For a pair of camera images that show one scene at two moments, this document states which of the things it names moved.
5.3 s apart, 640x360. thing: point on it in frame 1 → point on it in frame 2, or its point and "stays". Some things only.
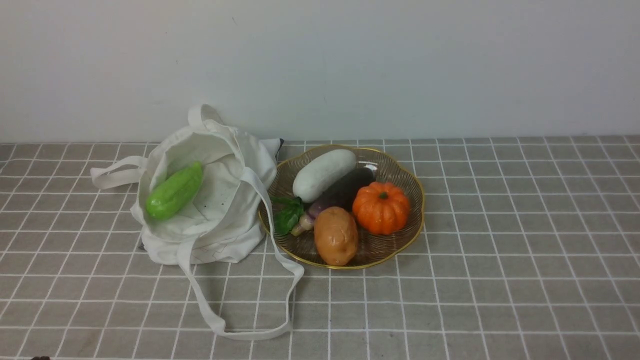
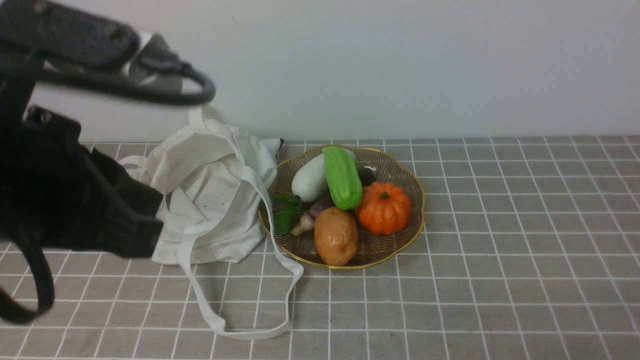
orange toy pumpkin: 382,208 stays
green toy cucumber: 175,191 → 344,177
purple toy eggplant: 343,197 stays
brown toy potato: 335,235 stays
